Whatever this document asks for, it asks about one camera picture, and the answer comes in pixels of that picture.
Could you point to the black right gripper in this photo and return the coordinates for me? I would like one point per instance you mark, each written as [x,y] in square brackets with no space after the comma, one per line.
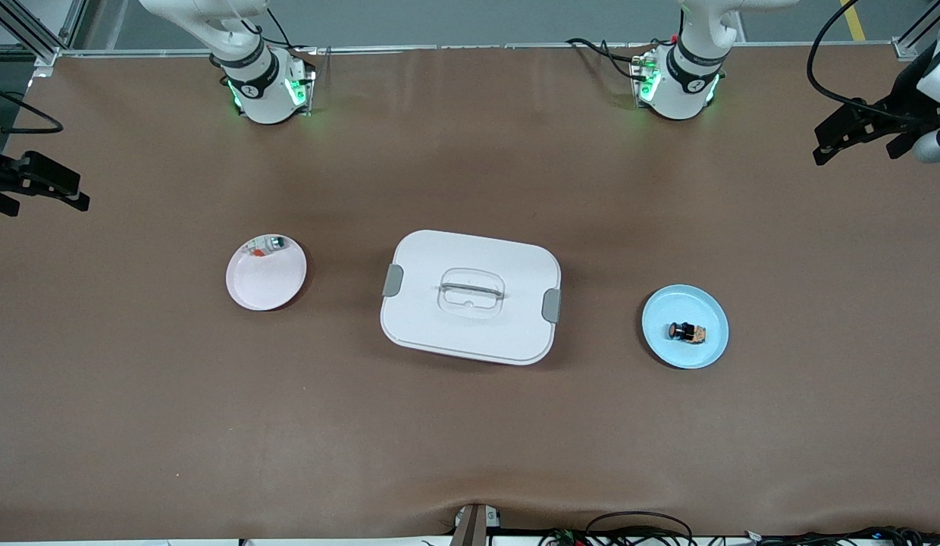
[0,176]

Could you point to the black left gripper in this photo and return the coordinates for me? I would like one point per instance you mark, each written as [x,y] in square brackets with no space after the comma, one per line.
[884,120]

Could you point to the orange black push-button switch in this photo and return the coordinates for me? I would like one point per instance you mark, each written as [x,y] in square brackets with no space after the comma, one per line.
[687,332]

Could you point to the grey box latch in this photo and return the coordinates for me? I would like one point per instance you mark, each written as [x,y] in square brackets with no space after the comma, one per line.
[393,280]
[551,305]

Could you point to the white clear switch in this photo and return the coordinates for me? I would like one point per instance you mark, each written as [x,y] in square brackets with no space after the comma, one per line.
[267,245]

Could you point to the pink plate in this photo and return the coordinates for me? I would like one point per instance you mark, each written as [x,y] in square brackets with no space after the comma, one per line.
[267,284]

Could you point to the aluminium frame post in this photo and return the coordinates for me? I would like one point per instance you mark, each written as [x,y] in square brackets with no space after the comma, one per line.
[921,34]
[34,30]

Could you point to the aluminium table edge rail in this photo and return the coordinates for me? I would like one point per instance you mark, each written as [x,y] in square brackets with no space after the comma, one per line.
[477,48]

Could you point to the light blue plate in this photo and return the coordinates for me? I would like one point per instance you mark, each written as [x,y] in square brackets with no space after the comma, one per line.
[686,356]

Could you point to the brown table mat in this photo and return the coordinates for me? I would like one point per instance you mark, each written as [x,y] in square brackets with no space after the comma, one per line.
[470,440]

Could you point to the white lidded storage box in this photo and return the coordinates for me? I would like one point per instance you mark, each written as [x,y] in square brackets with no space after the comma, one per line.
[470,341]

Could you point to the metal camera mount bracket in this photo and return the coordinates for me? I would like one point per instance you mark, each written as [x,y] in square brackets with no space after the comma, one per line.
[474,525]

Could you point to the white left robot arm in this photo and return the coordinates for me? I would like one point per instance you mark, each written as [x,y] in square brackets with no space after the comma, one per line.
[678,91]

